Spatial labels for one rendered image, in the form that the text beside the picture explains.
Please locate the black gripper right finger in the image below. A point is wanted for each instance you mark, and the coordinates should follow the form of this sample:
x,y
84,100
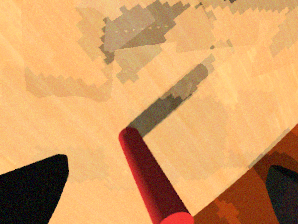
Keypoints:
x,y
282,187

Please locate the red peg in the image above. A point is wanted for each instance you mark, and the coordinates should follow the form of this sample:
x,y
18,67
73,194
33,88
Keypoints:
x,y
160,198

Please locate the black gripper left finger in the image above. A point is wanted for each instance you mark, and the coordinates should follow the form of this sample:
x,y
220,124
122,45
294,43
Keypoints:
x,y
29,195

